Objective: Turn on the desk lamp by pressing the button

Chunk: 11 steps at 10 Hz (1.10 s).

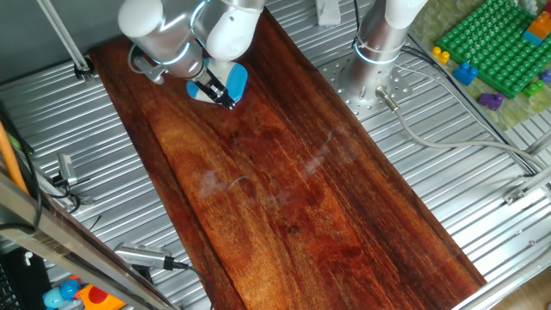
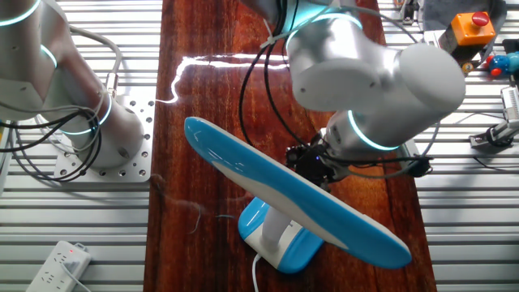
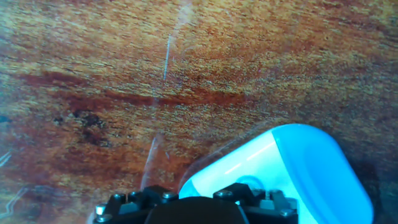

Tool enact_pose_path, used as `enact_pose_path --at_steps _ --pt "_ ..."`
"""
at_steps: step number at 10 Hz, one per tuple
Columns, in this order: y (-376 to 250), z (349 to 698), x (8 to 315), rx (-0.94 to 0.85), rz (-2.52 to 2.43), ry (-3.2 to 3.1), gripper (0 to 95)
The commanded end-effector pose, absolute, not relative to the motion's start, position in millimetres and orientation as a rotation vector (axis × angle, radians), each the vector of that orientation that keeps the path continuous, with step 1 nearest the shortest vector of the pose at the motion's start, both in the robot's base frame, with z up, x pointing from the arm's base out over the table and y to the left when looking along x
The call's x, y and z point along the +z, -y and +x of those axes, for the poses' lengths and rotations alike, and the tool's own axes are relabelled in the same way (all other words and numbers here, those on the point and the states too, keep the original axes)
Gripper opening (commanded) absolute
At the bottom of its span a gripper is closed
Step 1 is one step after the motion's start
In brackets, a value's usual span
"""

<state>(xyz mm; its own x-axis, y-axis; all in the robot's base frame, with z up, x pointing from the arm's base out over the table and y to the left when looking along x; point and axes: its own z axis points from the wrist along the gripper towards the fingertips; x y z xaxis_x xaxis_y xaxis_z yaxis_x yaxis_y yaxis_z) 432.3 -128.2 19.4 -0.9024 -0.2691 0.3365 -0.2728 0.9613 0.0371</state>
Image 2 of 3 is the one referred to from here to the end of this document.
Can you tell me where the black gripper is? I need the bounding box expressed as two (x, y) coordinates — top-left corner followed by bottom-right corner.
(285, 141), (338, 192)

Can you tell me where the blue and white desk lamp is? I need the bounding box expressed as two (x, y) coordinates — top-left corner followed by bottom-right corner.
(183, 116), (413, 275)

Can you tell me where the orange emergency stop box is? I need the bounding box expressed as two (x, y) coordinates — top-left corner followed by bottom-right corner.
(444, 11), (497, 58)

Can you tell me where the white ribbed device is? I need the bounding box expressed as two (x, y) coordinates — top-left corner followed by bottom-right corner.
(500, 85), (519, 122)

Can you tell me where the blue and red toy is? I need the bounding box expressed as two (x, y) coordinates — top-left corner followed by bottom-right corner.
(485, 51), (519, 78)

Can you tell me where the white power strip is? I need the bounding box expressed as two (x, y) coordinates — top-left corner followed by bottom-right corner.
(24, 240), (93, 292)

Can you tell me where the long black arm cable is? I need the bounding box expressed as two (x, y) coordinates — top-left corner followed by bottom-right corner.
(238, 0), (287, 148)

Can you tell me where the black round cable connector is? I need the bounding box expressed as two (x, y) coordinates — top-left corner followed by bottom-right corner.
(406, 155), (433, 178)

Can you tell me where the white lamp power cable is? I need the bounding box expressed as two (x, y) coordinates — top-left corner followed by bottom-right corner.
(251, 253), (264, 292)

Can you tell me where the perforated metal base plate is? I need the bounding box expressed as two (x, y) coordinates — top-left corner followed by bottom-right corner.
(53, 95), (157, 183)

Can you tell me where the thin black cable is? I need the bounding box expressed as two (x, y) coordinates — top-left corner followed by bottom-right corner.
(472, 156), (506, 171)

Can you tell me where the aluminium camera mount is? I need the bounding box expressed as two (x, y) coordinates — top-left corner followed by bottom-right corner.
(469, 119), (519, 154)

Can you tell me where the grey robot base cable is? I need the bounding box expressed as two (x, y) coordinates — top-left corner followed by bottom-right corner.
(66, 23), (123, 99)

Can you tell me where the white plug with cable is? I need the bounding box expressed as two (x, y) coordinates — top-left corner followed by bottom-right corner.
(59, 259), (92, 292)

